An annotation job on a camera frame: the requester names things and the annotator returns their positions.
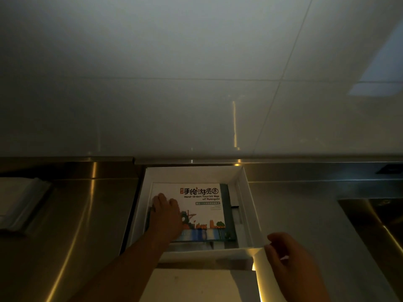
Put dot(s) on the dark green booklet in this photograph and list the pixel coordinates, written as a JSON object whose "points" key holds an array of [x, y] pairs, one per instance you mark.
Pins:
{"points": [[229, 216]]}

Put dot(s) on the stainless steel sink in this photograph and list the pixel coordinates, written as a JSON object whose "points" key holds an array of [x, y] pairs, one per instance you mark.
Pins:
{"points": [[374, 223]]}

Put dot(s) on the illustrated tourist map brochure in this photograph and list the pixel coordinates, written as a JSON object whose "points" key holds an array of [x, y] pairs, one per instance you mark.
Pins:
{"points": [[201, 204]]}

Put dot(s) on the person's right hand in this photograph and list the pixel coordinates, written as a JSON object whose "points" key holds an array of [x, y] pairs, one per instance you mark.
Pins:
{"points": [[296, 273]]}

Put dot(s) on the person's left forearm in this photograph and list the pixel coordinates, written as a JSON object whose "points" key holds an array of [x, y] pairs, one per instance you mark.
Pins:
{"points": [[126, 273]]}

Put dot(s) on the person's left hand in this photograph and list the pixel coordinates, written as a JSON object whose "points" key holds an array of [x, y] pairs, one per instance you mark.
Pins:
{"points": [[165, 221]]}

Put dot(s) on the white cardboard box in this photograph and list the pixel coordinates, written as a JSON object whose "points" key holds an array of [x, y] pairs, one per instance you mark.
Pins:
{"points": [[193, 174]]}

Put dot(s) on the person's right thumb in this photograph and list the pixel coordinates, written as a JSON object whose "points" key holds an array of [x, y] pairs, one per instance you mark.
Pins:
{"points": [[270, 256]]}

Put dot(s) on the person's left fingers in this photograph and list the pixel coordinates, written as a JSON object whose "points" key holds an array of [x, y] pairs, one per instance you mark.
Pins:
{"points": [[163, 202]]}

